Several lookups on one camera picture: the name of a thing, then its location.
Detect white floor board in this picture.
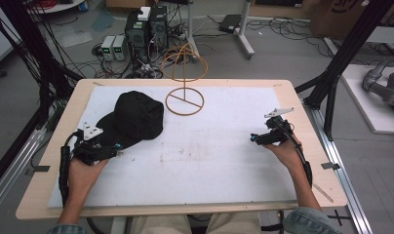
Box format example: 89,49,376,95
340,63,394,136

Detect person's denim sleeve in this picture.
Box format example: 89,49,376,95
282,207,345,234
46,223,90,234

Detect person's left hand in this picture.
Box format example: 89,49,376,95
68,156,110,198

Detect black computer tower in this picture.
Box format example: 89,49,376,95
148,5,170,51
124,11,151,63

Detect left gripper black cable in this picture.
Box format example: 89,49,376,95
58,129,85,209

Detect aluminium floor rail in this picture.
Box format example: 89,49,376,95
0,125,49,218
302,99,374,234

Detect brown cardboard box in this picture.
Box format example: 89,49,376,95
307,0,394,41

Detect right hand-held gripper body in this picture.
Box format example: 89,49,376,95
262,107,296,146

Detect white foam mat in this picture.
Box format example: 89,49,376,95
47,85,298,210

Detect person's denim left sleeve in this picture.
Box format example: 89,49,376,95
46,223,90,234

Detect person's denim right sleeve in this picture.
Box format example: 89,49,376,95
282,207,345,234

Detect black metal frame post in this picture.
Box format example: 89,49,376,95
294,0,394,141
0,0,84,108

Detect small white box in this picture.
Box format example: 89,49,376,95
137,6,152,22

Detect white metal stand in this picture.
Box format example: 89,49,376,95
184,0,256,63

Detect person's beige trousers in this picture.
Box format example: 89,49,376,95
130,212,261,234

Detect black baseball cap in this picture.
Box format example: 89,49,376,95
95,90,166,151

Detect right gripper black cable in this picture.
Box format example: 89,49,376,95
273,118,314,189

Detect flat black device box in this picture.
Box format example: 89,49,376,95
217,14,244,35

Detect orange wire hat stand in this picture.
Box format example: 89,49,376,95
161,42,210,117

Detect grey bench power supply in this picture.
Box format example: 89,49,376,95
99,35,117,61
112,34,128,62

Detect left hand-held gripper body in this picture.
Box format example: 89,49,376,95
72,121,120,166

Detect person's right hand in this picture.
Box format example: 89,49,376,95
261,132,304,172

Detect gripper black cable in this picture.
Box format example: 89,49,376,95
58,129,85,209
273,118,314,189

